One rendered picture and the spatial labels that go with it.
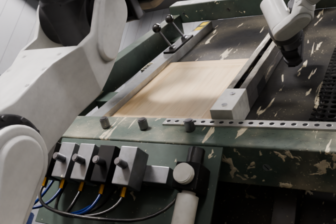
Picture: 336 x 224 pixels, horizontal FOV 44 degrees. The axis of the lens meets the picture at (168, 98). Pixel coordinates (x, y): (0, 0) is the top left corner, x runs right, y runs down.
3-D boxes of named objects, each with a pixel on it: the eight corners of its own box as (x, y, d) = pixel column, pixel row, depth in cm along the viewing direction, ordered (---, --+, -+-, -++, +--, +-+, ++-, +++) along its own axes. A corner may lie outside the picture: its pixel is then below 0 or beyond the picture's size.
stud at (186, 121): (184, 132, 105) (181, 122, 104) (188, 127, 107) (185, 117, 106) (193, 132, 104) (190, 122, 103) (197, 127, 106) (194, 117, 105)
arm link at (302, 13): (270, 39, 113) (309, 7, 104) (258, 14, 117) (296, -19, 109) (284, 44, 117) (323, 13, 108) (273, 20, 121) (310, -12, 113)
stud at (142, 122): (138, 130, 112) (135, 120, 111) (142, 125, 114) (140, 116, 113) (146, 130, 111) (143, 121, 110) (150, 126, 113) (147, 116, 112)
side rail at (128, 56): (41, 141, 147) (30, 114, 142) (175, 34, 231) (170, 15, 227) (53, 142, 144) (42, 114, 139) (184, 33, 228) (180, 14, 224)
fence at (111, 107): (91, 129, 132) (87, 118, 130) (203, 29, 205) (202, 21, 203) (103, 129, 129) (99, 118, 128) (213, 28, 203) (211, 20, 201)
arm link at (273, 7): (277, 51, 121) (266, 33, 112) (264, 22, 126) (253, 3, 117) (314, 32, 118) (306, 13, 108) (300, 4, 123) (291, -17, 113)
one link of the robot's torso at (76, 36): (76, -7, 72) (108, -37, 80) (23, 2, 79) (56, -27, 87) (107, 53, 80) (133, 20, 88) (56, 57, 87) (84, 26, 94)
